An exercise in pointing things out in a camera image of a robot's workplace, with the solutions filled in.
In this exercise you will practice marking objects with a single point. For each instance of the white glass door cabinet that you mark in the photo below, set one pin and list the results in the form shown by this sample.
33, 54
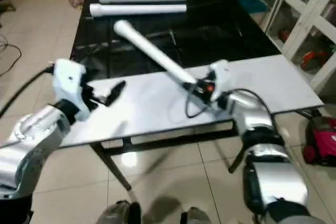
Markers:
320, 72

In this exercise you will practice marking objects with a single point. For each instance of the grey right robot foot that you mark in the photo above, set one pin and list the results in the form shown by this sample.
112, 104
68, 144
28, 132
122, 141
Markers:
195, 216

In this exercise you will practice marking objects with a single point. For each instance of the grey left robot foot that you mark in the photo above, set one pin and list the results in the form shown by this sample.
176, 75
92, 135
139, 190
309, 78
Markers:
121, 213

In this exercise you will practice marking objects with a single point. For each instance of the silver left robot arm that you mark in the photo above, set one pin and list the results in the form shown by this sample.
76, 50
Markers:
31, 145

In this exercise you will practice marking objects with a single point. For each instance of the black side table leg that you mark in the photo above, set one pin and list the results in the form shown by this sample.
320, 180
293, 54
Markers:
113, 169
236, 156

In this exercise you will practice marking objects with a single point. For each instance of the white side table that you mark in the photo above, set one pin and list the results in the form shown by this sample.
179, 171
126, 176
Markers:
157, 103

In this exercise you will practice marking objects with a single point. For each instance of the black table mat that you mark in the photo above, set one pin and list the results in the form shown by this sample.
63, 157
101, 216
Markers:
226, 30

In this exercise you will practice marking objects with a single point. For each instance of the blue plastic stool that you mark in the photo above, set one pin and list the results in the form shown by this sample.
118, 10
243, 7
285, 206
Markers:
252, 1

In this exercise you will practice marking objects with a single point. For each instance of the red canister appliance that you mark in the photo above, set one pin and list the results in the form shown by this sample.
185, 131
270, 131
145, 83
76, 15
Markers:
323, 140

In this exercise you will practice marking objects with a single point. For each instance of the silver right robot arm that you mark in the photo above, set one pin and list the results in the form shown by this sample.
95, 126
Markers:
252, 114

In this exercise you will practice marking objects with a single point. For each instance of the grey robot foot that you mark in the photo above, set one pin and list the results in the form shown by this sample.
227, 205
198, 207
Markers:
195, 216
121, 213

